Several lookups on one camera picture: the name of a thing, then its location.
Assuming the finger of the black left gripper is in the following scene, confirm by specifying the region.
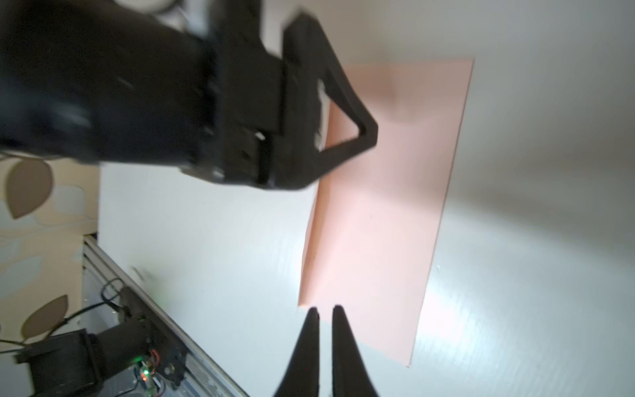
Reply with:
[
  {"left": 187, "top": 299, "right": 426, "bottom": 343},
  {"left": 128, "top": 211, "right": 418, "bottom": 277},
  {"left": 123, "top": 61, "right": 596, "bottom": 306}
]
[{"left": 269, "top": 13, "right": 378, "bottom": 190}]

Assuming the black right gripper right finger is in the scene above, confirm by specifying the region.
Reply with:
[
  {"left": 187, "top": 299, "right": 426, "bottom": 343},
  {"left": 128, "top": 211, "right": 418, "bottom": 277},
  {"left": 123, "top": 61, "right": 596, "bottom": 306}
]
[{"left": 332, "top": 305, "right": 379, "bottom": 397}]

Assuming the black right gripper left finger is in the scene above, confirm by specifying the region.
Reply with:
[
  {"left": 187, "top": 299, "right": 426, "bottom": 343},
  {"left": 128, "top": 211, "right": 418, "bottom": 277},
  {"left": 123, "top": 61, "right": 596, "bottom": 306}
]
[{"left": 274, "top": 308, "right": 320, "bottom": 397}]

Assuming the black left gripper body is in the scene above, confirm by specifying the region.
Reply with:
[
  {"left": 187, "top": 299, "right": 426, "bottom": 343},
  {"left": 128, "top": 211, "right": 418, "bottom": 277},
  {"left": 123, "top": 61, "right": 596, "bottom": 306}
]
[{"left": 1, "top": 1, "right": 280, "bottom": 186}]

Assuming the pink envelope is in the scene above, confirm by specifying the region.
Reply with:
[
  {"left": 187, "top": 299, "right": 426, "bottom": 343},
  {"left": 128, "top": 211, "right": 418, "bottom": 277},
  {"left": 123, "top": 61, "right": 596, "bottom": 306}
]
[{"left": 299, "top": 60, "right": 473, "bottom": 366}]

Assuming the small circuit board left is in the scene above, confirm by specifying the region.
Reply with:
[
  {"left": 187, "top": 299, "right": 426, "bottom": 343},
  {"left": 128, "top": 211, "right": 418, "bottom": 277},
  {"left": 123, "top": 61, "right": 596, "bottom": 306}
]
[{"left": 133, "top": 358, "right": 165, "bottom": 397}]

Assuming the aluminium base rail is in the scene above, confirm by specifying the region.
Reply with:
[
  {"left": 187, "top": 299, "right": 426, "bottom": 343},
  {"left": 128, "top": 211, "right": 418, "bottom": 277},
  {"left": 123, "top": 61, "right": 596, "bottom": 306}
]
[{"left": 83, "top": 235, "right": 247, "bottom": 396}]

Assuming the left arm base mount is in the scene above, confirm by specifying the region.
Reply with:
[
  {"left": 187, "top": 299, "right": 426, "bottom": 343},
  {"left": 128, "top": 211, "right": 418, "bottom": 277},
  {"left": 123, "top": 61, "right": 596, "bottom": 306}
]
[{"left": 14, "top": 285, "right": 190, "bottom": 397}]

